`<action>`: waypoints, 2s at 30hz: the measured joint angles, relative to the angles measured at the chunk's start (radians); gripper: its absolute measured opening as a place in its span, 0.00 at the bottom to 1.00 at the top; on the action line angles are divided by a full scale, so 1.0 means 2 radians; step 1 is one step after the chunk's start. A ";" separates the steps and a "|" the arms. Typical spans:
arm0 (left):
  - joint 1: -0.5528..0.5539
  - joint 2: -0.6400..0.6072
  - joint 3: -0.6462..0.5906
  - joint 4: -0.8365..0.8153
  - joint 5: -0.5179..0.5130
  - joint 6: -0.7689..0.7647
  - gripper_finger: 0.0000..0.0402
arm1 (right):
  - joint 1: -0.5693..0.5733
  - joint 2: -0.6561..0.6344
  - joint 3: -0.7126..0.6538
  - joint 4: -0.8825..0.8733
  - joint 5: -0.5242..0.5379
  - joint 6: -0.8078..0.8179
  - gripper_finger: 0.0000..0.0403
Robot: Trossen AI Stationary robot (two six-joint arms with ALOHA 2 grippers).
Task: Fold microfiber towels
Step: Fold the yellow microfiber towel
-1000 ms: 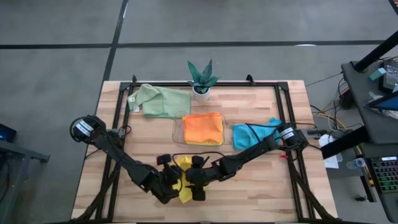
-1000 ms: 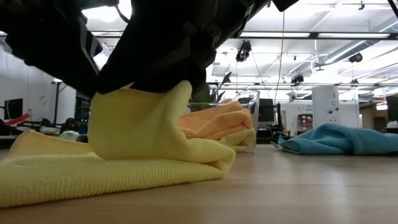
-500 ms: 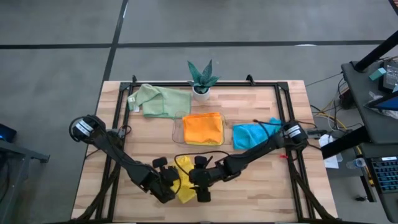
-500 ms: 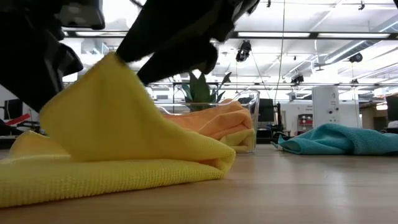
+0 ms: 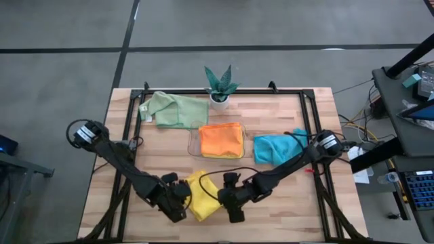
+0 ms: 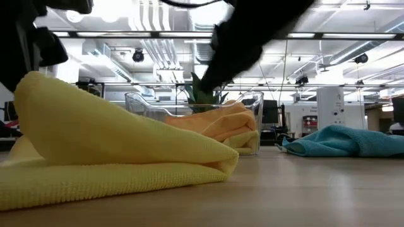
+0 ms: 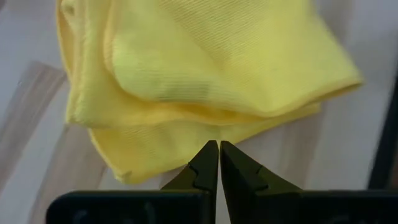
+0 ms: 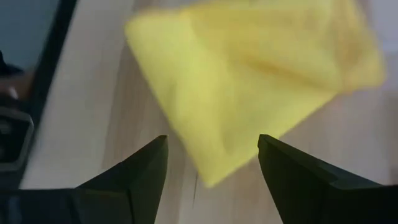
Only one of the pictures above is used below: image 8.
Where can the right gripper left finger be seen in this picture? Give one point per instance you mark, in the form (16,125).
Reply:
(140,180)

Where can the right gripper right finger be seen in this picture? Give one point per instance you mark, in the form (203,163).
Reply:
(295,180)

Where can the yellow microfiber towel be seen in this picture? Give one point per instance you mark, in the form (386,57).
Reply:
(233,93)

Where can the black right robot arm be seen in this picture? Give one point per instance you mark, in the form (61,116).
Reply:
(12,140)

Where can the black table frame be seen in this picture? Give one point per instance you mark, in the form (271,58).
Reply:
(49,62)

